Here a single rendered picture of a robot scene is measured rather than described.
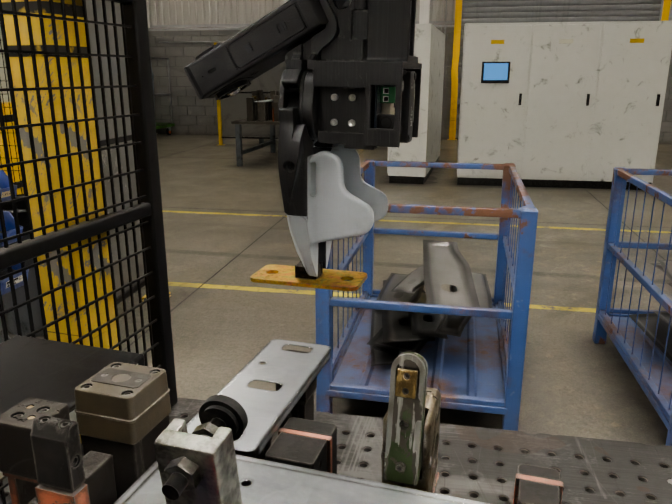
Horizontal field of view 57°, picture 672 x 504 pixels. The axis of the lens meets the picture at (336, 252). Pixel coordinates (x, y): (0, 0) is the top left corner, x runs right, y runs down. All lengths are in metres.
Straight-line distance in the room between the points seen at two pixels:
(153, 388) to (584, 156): 7.90
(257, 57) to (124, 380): 0.45
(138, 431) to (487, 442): 0.76
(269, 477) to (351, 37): 0.45
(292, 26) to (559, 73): 7.92
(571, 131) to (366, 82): 8.00
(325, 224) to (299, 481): 0.33
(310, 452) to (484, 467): 0.55
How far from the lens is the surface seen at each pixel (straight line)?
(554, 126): 8.34
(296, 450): 0.75
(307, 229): 0.42
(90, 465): 0.74
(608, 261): 3.51
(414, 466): 0.69
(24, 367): 0.92
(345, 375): 2.70
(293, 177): 0.41
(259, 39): 0.44
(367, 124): 0.40
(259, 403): 0.81
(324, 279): 0.46
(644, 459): 1.36
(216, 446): 0.34
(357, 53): 0.42
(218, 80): 0.45
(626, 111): 8.50
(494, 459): 1.27
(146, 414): 0.76
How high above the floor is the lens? 1.40
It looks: 16 degrees down
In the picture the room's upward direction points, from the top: straight up
